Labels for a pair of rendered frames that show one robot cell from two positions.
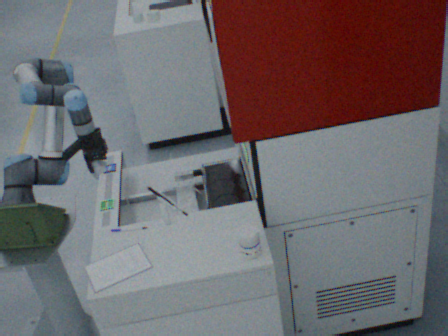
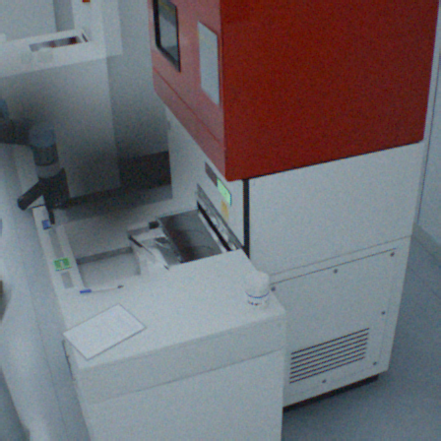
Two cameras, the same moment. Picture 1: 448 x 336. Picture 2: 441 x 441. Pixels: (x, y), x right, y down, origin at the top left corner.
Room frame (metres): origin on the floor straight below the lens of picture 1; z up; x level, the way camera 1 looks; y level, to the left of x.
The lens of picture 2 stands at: (-0.04, 0.54, 2.28)
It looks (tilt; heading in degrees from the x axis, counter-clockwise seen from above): 34 degrees down; 342
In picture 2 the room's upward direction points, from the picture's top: 2 degrees counter-clockwise
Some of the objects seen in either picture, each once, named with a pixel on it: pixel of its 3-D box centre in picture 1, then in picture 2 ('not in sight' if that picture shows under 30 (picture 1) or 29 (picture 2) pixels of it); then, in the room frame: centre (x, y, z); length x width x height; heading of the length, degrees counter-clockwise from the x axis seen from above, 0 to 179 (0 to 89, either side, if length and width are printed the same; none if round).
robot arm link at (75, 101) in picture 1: (77, 107); (42, 143); (1.79, 0.48, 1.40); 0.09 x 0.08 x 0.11; 18
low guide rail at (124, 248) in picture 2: (184, 189); (138, 245); (1.98, 0.19, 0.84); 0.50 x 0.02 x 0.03; 92
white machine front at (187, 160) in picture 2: (240, 132); (202, 176); (2.06, -0.09, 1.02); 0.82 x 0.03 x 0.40; 2
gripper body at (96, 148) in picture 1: (92, 144); (54, 189); (1.79, 0.47, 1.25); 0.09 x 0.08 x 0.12; 92
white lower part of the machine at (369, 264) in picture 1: (324, 224); (282, 282); (2.07, -0.43, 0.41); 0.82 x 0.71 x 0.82; 2
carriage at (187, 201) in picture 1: (187, 202); (150, 259); (1.84, 0.18, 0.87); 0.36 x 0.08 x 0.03; 2
